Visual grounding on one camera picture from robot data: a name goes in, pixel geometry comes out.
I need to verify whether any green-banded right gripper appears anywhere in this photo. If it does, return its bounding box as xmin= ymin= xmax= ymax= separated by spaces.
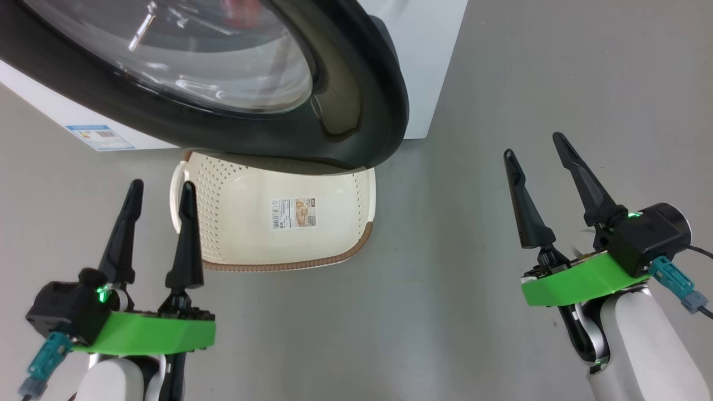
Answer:
xmin=503 ymin=132 xmax=652 ymax=307

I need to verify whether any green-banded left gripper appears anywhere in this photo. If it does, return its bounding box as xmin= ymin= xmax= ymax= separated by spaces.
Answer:
xmin=72 ymin=179 xmax=217 ymax=356

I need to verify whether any black-rimmed glass washer door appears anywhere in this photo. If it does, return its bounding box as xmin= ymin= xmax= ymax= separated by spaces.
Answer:
xmin=0 ymin=0 xmax=411 ymax=171

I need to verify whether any cream perforated laundry basket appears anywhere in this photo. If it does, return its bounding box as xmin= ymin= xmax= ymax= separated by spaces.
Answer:
xmin=170 ymin=150 xmax=377 ymax=273

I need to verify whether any paper basket label sticker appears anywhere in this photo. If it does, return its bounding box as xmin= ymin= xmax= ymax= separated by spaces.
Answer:
xmin=271 ymin=198 xmax=319 ymax=231

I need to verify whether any white front-load washing machine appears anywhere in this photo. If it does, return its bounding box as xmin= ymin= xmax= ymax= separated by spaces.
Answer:
xmin=0 ymin=0 xmax=468 ymax=152

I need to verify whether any blue energy label sticker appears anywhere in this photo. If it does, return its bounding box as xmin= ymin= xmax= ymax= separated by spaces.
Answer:
xmin=65 ymin=125 xmax=136 ymax=152

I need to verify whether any right teal-plug black cable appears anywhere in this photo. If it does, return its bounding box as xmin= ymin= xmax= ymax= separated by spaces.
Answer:
xmin=648 ymin=245 xmax=713 ymax=321

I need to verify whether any teal-plug black cable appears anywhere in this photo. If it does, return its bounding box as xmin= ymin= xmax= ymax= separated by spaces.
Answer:
xmin=18 ymin=332 xmax=74 ymax=401
xmin=648 ymin=245 xmax=713 ymax=321

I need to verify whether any left teal-plug black cable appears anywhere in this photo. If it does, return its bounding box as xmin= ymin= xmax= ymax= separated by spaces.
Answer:
xmin=18 ymin=332 xmax=74 ymax=401

